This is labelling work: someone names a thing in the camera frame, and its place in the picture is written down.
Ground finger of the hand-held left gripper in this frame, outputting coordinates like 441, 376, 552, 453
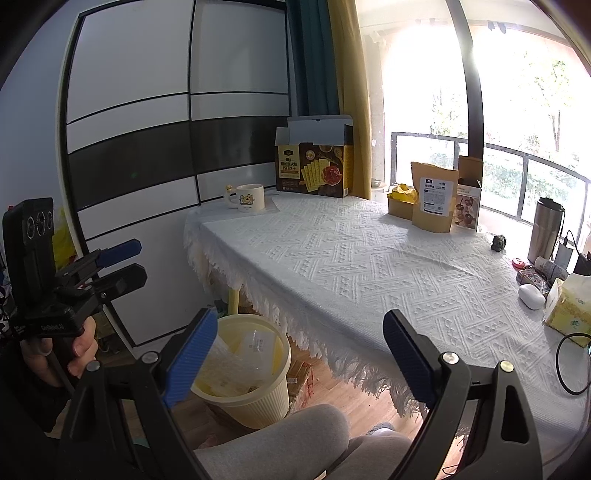
75, 263, 148, 304
55, 239, 141, 289

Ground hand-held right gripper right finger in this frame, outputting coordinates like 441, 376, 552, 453
382, 309, 548, 480

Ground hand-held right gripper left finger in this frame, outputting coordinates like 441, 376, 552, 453
58, 307, 219, 480

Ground pale yellow ribbed bin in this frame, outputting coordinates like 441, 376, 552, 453
190, 314, 293, 430

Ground person's left hand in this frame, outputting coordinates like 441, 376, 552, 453
22, 318, 100, 387

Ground yellow hanging bag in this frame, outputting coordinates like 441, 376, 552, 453
53, 205, 77, 273

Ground black and white wardrobe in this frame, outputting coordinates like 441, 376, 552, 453
58, 0, 301, 347

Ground white fringed tablecloth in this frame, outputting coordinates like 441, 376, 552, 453
182, 194, 591, 435

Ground orange printed cardboard box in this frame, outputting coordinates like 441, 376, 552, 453
286, 360, 315, 409

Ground person's grey pants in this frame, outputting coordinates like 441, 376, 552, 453
194, 404, 416, 480

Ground white earbuds case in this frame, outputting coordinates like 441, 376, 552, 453
518, 284, 546, 310

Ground white printed mug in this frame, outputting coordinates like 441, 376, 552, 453
224, 183, 265, 213

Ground small red printed box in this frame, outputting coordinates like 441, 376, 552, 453
516, 268, 551, 291

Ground small cardboard box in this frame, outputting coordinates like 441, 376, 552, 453
387, 183, 420, 217

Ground open brown printed carton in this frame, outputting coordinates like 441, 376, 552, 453
455, 156, 483, 232

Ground brown kraft pouch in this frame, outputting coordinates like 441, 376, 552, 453
410, 161, 459, 236

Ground yellow tissue pack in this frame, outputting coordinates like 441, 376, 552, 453
544, 274, 591, 335

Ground grey power bank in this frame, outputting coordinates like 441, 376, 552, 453
551, 237, 574, 271

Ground steel thermos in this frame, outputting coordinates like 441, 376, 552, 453
527, 196, 566, 264

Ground brown cracker box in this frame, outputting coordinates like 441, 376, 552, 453
276, 114, 355, 199

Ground grey balcony railing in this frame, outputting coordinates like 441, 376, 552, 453
390, 130, 591, 227

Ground yellow curtain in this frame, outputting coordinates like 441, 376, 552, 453
327, 0, 374, 201

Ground teal curtain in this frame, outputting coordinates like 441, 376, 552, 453
285, 0, 342, 118

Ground black cable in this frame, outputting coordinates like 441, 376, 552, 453
555, 332, 591, 397

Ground black window post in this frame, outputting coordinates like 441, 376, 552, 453
445, 0, 486, 160

